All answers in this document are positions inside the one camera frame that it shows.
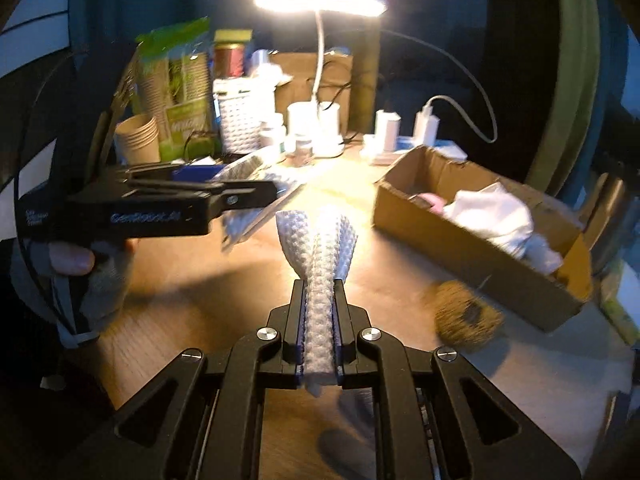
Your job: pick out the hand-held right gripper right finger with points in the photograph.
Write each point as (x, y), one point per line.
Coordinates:
(400, 365)

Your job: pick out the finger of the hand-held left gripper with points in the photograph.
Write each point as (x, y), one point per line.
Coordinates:
(195, 175)
(245, 197)

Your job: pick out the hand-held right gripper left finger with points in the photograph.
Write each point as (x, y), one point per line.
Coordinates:
(250, 360)

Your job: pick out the cotton swab packet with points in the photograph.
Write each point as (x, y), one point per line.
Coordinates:
(255, 180)

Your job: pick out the white textured cloth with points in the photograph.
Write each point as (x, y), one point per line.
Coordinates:
(320, 270)

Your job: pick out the brown cardboard box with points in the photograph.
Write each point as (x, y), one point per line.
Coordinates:
(480, 260)

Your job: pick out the white tissue sheet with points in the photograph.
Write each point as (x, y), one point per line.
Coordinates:
(500, 225)

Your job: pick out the person's left hand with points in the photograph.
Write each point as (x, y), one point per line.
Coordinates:
(100, 280)

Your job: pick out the small white bottle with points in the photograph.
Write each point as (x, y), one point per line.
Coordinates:
(272, 137)

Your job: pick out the stack of brown paper cups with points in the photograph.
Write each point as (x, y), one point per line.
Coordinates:
(137, 140)

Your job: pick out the white woven basket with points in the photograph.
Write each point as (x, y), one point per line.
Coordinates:
(240, 122)

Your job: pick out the dark brown fuzzy pad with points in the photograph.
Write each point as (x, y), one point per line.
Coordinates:
(467, 315)

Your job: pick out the green packet of paper cups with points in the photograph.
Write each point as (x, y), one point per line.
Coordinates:
(175, 90)

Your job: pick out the jar with yellow lid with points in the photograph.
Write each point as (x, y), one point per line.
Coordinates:
(231, 57)

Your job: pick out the brown paper bag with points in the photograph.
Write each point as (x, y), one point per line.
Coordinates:
(300, 80)

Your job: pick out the white paper sheet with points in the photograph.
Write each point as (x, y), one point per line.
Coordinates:
(550, 400)

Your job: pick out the white plug adapter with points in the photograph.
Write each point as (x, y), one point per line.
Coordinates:
(387, 130)

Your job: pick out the white power strip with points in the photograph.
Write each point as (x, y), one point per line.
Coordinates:
(415, 152)

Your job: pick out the white charger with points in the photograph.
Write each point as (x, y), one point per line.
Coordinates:
(426, 125)

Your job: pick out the white desk lamp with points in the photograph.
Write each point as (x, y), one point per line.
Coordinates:
(320, 0)

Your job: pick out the yellow curtain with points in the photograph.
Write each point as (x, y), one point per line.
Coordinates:
(575, 85)

